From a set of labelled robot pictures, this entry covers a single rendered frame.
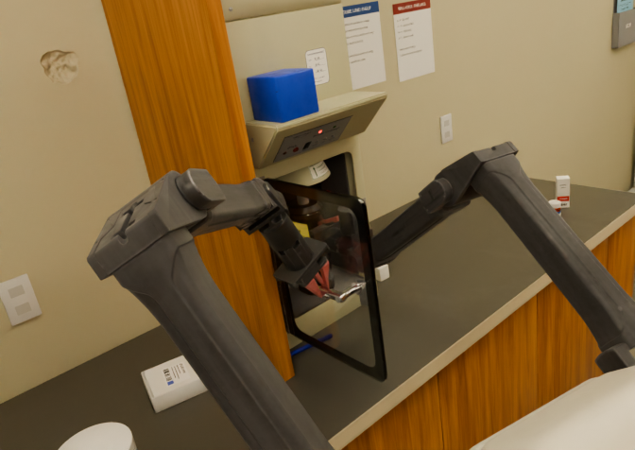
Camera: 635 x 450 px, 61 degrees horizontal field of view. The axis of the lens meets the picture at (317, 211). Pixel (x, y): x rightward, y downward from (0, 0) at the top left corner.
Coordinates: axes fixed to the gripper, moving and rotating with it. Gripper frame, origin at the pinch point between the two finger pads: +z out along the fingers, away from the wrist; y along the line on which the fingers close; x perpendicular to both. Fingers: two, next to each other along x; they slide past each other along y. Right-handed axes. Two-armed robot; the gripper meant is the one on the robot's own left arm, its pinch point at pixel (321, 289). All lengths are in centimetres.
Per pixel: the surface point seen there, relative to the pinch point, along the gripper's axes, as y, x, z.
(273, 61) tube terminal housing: -30.3, -21.7, -32.1
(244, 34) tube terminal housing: -28, -22, -40
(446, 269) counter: -42, -15, 48
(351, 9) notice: -93, -63, -11
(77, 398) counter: 47, -49, 7
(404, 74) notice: -103, -63, 23
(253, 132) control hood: -15.7, -18.7, -25.0
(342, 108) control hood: -32.1, -10.1, -18.8
